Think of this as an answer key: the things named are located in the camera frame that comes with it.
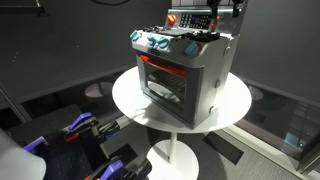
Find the grey round table base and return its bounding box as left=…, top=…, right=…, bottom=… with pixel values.
left=84, top=80, right=115, bottom=99

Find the small blue stove knob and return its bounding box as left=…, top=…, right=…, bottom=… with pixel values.
left=147, top=35, right=158, bottom=47
left=129, top=29, right=142, bottom=42
left=156, top=37, right=170, bottom=50

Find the purple orange bar clamp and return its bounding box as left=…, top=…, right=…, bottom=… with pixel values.
left=83, top=156, right=153, bottom=180
left=63, top=112, right=131, bottom=144
left=22, top=135, right=48, bottom=153

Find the grey oven door red handle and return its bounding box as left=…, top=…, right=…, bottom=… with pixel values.
left=135, top=53, right=205, bottom=130

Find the grey toy stove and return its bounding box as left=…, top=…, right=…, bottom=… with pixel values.
left=129, top=0, right=249, bottom=130

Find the large blue stove knob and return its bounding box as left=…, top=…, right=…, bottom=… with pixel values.
left=183, top=40, right=200, bottom=59

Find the black cable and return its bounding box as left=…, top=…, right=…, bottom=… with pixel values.
left=89, top=0, right=132, bottom=6

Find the white round pedestal table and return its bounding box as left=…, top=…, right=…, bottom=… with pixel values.
left=111, top=64, right=253, bottom=180

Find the grey metal bar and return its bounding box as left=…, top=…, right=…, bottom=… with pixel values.
left=0, top=82, right=33, bottom=124

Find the black floor patch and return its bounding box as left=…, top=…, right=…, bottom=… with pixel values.
left=202, top=131, right=244, bottom=166

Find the large orange stove button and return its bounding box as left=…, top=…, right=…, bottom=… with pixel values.
left=166, top=13, right=178, bottom=26

